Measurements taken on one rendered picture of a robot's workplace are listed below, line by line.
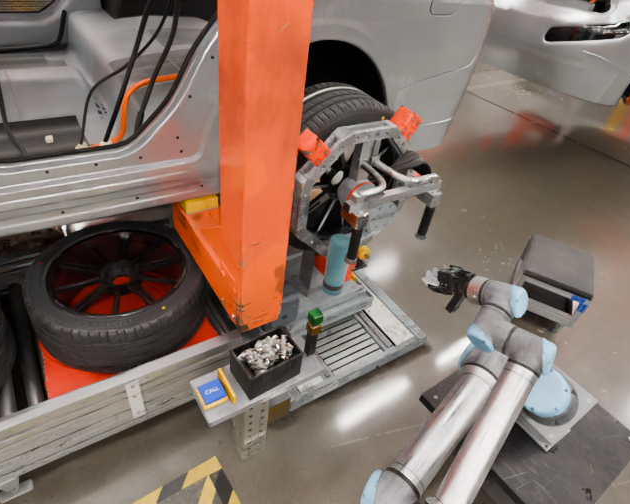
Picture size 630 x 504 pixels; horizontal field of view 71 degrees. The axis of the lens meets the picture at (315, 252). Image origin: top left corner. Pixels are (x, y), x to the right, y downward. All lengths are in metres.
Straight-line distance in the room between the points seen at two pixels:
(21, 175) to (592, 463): 2.13
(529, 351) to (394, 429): 0.88
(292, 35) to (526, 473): 1.54
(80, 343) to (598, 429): 1.91
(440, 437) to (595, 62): 3.09
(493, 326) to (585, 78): 2.85
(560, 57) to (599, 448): 2.77
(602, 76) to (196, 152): 3.08
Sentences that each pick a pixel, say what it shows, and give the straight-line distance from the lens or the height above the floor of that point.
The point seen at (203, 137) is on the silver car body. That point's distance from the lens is 1.71.
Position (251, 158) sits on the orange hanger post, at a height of 1.19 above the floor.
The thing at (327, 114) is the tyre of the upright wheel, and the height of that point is 1.15.
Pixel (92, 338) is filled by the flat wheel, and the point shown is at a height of 0.48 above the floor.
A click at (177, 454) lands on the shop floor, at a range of 1.94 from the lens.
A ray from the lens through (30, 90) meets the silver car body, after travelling 2.38.
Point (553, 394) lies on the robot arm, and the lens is 1.60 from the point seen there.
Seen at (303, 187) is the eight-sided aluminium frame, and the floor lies 0.95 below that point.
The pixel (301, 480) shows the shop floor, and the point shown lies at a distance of 1.89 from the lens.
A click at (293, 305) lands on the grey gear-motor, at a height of 0.37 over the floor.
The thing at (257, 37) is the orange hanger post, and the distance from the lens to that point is 1.05.
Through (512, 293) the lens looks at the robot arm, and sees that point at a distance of 1.43.
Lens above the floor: 1.73
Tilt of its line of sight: 39 degrees down
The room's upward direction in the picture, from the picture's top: 9 degrees clockwise
